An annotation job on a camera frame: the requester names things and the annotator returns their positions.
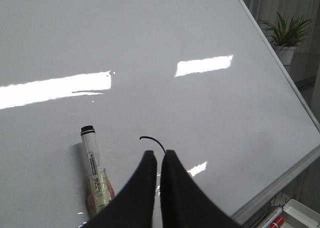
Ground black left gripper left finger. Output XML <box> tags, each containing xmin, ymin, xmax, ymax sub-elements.
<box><xmin>83</xmin><ymin>150</ymin><xmax>157</xmax><ymax>228</ymax></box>

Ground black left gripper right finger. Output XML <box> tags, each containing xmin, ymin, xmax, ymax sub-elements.
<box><xmin>160</xmin><ymin>150</ymin><xmax>241</xmax><ymax>228</ymax></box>

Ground red magnet taped to marker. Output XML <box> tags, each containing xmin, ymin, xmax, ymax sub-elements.
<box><xmin>103</xmin><ymin>169</ymin><xmax>115</xmax><ymax>201</ymax></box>

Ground black and white whiteboard marker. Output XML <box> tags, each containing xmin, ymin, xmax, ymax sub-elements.
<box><xmin>80</xmin><ymin>125</ymin><xmax>111</xmax><ymax>217</ymax></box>

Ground red capped marker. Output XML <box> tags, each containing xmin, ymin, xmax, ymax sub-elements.
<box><xmin>255</xmin><ymin>205</ymin><xmax>284</xmax><ymax>228</ymax></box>

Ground white plastic tray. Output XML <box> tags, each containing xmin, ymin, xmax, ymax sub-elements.
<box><xmin>282</xmin><ymin>199</ymin><xmax>320</xmax><ymax>228</ymax></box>

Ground potted green plant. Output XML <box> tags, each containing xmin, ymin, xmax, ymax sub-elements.
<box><xmin>260</xmin><ymin>12</ymin><xmax>314</xmax><ymax>66</ymax></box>

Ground white whiteboard with aluminium frame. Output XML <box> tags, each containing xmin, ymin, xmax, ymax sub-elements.
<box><xmin>0</xmin><ymin>0</ymin><xmax>320</xmax><ymax>228</ymax></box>

